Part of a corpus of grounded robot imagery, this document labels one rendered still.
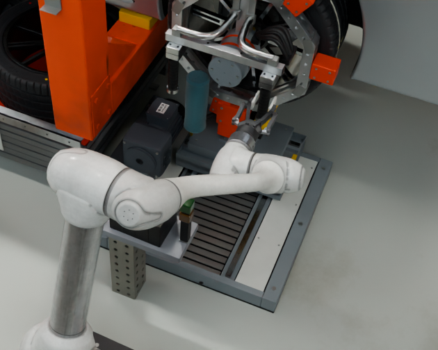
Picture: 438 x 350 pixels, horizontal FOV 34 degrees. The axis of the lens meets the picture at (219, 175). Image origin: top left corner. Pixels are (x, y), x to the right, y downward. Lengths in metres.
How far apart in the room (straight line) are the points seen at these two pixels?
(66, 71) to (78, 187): 0.87
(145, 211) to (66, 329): 0.52
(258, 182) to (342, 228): 1.23
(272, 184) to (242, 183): 0.13
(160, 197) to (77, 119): 1.04
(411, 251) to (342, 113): 0.87
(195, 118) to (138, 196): 1.13
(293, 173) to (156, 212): 0.58
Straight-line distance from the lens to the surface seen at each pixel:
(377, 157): 3.54
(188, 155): 3.18
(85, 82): 2.52
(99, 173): 1.72
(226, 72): 2.51
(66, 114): 2.69
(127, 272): 2.75
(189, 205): 2.33
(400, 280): 3.12
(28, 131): 3.05
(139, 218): 1.65
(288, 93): 2.66
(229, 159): 2.17
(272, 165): 2.10
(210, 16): 2.72
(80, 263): 1.88
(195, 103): 2.69
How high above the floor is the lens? 2.47
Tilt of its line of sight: 48 degrees down
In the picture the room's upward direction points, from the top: 6 degrees clockwise
